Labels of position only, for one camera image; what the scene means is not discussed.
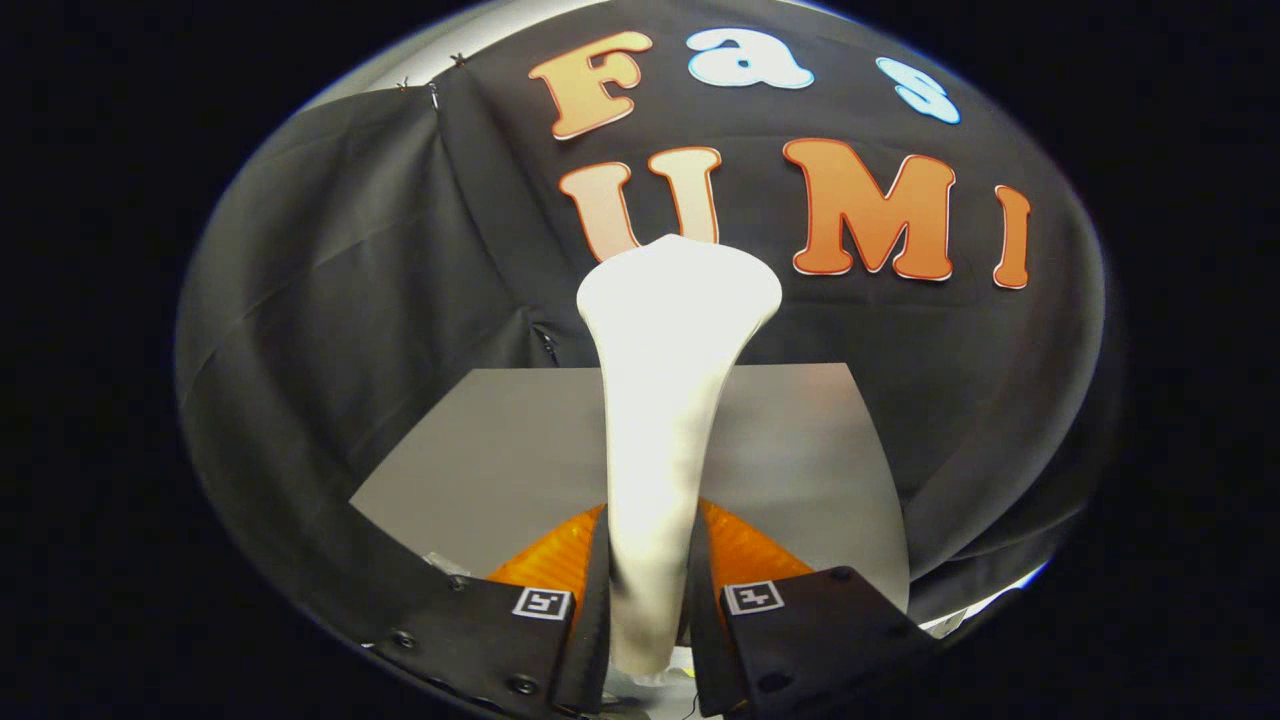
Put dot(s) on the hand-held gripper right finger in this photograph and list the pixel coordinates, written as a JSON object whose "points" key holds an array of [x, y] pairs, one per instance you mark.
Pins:
{"points": [[700, 620]]}

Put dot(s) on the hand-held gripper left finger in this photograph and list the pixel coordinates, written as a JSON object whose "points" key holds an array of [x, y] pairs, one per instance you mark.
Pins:
{"points": [[598, 600]]}

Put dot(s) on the white garment steamer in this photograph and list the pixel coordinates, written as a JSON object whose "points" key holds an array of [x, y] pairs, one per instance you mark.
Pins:
{"points": [[670, 400]]}

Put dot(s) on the grey drawer cabinet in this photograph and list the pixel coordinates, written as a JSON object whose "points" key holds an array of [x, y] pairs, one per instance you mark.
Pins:
{"points": [[480, 450]]}

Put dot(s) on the black backdrop cloth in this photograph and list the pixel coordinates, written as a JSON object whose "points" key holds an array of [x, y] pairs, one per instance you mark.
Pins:
{"points": [[350, 300]]}

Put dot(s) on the row of black backdrop clips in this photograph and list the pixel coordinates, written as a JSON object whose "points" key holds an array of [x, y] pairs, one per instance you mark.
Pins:
{"points": [[459, 60]]}

